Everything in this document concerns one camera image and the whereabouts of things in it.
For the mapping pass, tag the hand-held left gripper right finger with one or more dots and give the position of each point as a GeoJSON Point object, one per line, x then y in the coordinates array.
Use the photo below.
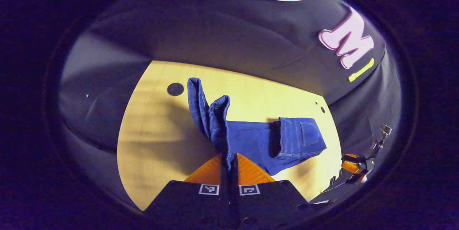
{"type": "Point", "coordinates": [235, 187]}

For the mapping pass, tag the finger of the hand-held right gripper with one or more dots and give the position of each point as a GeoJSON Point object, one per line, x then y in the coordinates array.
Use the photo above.
{"type": "Point", "coordinates": [349, 163]}
{"type": "Point", "coordinates": [337, 188]}

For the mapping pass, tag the black backdrop cloth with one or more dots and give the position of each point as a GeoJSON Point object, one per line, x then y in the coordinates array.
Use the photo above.
{"type": "Point", "coordinates": [215, 29]}

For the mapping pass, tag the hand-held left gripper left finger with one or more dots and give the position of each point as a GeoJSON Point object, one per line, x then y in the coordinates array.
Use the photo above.
{"type": "Point", "coordinates": [224, 196]}

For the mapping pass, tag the blue denim jeans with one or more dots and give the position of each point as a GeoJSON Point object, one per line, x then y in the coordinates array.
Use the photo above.
{"type": "Point", "coordinates": [251, 140]}

